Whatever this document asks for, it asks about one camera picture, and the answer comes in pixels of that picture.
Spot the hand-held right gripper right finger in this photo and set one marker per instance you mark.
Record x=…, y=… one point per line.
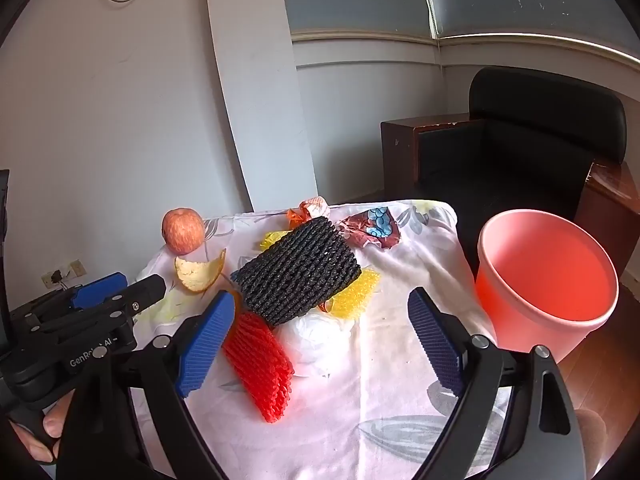
x=435, y=345

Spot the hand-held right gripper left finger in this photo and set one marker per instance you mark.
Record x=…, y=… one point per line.
x=205, y=345

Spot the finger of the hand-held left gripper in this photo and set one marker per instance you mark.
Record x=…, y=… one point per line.
x=97, y=291
x=145, y=292

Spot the orange peel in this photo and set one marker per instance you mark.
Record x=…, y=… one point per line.
x=192, y=280

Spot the red foam fruit net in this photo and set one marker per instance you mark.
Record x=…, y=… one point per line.
x=260, y=370

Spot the pink plastic bucket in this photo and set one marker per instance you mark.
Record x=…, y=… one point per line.
x=505, y=320

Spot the yellow foam fruit net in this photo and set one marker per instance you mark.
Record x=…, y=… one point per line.
x=355, y=295

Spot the clear plastic bag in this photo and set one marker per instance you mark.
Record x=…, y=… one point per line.
x=315, y=340

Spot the black foam fruit net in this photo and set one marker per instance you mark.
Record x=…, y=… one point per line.
x=295, y=270

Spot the red wrapper with blue print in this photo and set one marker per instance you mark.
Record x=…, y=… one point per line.
x=375, y=227

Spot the orange wrapper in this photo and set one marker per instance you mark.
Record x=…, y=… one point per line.
x=295, y=217

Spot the pink white wrapper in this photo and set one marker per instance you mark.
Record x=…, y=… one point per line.
x=314, y=206

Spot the person's left hand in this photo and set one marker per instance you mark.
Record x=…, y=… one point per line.
x=52, y=422

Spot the floral pink tablecloth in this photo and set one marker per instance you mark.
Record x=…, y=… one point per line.
x=375, y=360

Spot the red apple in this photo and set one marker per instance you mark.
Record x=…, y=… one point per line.
x=182, y=232

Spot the black leather wooden armchair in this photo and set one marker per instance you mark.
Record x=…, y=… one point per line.
x=525, y=160

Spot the frosted glass window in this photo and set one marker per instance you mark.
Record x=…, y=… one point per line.
x=350, y=0

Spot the wall power socket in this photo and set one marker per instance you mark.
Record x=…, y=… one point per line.
x=75, y=267

